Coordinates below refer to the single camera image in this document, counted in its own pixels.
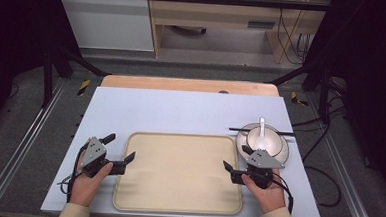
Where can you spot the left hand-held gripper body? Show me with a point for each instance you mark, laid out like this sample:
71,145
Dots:
93,151

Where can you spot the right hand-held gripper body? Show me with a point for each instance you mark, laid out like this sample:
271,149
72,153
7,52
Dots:
264,161

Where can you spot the person's right hand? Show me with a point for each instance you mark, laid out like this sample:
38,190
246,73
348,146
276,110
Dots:
269,199

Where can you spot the person's left hand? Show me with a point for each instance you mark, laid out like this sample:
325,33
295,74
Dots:
84,189

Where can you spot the white ceramic spoon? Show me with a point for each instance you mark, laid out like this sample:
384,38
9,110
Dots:
261,135

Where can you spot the white bowl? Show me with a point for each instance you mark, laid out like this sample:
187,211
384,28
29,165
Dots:
272,141

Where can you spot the white round plate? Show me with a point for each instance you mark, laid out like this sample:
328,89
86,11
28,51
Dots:
285,153

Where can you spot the black chopstick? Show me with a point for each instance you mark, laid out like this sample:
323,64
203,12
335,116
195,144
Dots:
288,134
238,129

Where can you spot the beige rectangular tray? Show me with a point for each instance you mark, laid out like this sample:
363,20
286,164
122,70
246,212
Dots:
181,174

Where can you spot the yellow black floor tape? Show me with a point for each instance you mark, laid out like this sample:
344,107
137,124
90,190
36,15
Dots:
295,98
84,87

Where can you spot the wooden table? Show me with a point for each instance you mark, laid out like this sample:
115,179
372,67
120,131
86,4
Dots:
169,84

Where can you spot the black metal stand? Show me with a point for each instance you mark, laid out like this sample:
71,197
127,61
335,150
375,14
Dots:
49,77
324,95

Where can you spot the white cabinet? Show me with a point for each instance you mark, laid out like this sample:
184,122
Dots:
108,24

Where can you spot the dark curtain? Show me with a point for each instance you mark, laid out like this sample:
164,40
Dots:
10,45
372,81

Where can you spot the light wooden desk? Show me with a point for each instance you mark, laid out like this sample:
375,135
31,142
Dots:
216,13

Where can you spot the aluminium floor rail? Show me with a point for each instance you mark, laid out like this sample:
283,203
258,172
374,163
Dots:
344,166
18,149

